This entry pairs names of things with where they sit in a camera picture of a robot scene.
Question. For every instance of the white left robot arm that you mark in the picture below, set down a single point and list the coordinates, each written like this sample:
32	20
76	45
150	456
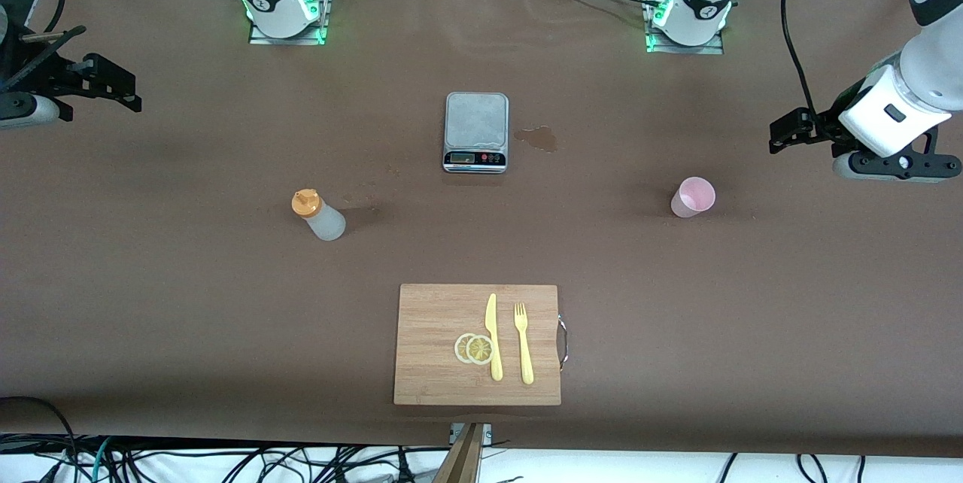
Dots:
933	69

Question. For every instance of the translucent sauce bottle orange cap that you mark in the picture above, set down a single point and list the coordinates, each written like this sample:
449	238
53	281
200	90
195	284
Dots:
325	221

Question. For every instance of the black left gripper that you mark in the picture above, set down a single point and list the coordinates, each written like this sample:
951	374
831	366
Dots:
830	123

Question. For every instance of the yellow plastic fork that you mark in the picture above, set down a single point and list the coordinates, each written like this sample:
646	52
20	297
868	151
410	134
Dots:
525	351

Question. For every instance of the bamboo cutting board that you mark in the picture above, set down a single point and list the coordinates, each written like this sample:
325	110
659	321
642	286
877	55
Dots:
429	340

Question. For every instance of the yellow plastic knife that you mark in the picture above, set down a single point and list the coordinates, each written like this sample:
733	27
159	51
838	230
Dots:
493	340

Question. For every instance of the wooden beam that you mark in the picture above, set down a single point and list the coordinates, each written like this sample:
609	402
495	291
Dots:
463	460

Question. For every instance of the yellow lemon slice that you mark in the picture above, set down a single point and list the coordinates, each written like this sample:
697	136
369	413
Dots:
460	348
479	350

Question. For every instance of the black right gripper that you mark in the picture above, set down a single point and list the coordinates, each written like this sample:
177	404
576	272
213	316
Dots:
47	78

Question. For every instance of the brown table cover sheet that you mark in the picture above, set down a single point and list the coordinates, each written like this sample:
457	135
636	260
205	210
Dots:
226	332

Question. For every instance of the pink plastic cup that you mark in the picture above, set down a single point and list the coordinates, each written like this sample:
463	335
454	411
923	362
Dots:
691	198

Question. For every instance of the brown liquid spill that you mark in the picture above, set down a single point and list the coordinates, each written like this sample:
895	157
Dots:
540	138

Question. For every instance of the silver digital kitchen scale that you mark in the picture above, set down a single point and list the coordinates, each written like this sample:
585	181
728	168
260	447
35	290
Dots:
475	122

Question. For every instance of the small metal bracket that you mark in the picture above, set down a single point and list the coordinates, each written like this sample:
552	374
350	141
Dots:
487	434

